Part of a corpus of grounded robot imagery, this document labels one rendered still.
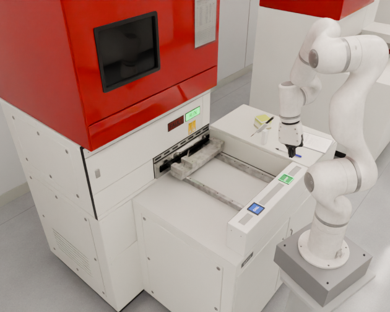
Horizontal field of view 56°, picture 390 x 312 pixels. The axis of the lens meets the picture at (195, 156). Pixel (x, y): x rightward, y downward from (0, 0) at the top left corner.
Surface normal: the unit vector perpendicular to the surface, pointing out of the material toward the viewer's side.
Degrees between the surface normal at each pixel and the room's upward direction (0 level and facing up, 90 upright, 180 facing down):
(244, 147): 90
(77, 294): 0
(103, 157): 90
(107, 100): 90
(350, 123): 77
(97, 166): 90
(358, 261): 2
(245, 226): 0
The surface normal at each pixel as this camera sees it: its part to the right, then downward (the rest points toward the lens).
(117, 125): 0.76, 0.37
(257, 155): -0.65, 0.44
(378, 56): 0.22, 0.31
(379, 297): 0.00, -0.82
